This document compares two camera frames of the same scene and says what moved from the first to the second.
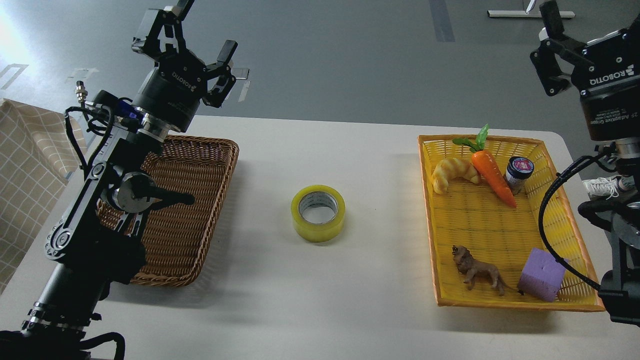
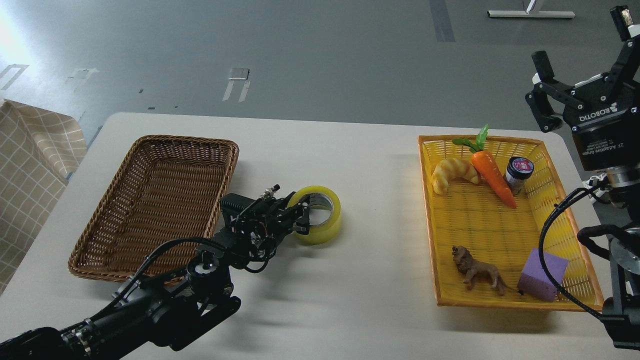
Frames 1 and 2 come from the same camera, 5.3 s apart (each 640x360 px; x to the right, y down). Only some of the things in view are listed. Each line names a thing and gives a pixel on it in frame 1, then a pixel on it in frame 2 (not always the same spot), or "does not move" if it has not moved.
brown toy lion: x=472 y=268 does not move
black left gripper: x=172 y=91 → x=255 y=225
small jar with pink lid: x=519 y=171 does not move
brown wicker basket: x=176 y=237 does not move
